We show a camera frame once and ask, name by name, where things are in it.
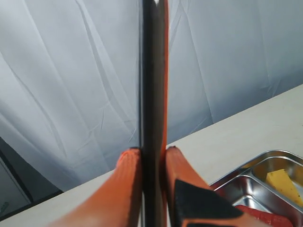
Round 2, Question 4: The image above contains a yellow toy cheese wedge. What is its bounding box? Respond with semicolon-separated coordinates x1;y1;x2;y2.
266;169;303;207

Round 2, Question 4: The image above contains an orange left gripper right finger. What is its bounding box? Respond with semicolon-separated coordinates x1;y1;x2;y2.
166;147;243;227

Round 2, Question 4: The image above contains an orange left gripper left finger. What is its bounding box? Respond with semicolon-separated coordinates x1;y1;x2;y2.
50;148;142;227

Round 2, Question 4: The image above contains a red toy sausage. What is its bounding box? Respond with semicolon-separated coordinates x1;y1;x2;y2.
235;205;293;227

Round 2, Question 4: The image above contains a stainless steel lunch box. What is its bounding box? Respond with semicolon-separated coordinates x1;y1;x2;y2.
211;150;303;227

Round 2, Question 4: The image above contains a grey backdrop curtain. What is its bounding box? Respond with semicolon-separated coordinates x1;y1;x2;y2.
0;0;303;191

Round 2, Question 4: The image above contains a dark transparent lunchbox lid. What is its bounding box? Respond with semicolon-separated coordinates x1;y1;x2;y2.
139;0;169;227

